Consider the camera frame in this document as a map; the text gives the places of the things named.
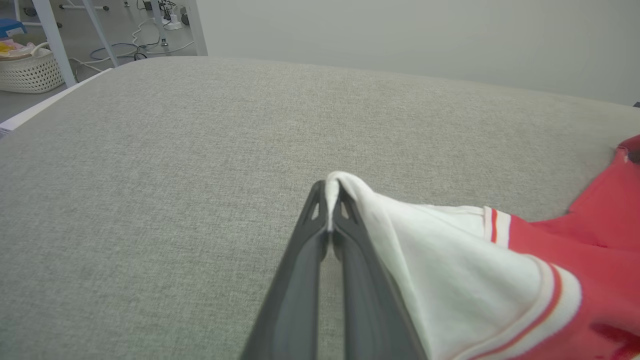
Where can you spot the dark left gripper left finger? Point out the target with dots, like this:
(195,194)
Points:
(300,280)

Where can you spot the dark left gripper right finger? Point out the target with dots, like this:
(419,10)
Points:
(365,300)

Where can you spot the red and white garment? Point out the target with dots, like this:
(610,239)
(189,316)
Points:
(450,260)

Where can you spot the white power strip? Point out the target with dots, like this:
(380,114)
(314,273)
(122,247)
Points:
(172,23)

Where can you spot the white woven laundry basket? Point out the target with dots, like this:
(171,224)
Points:
(30,75)

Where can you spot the white rod with black ends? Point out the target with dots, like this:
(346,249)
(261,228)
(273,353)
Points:
(82,7)

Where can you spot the yellow pink clothes pile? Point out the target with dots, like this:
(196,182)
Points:
(12,50)

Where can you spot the blue box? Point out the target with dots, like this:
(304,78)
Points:
(11,27)

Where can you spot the white metal frame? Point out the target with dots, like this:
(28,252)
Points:
(52,40)

